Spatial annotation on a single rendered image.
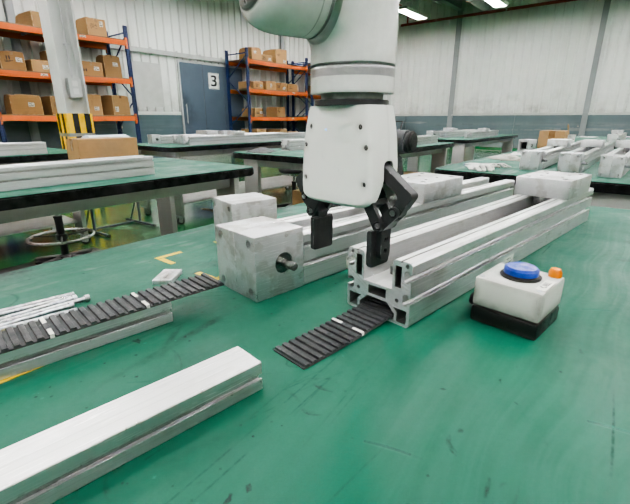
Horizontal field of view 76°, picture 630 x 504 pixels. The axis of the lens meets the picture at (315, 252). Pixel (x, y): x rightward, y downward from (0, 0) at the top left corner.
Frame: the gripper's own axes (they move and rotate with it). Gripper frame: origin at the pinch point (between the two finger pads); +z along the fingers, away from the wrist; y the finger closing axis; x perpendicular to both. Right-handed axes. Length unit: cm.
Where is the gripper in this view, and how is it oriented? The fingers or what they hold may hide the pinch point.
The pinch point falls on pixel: (347, 245)
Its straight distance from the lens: 46.2
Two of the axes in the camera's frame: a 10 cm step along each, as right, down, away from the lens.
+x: 7.2, -2.2, 6.6
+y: 6.9, 2.3, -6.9
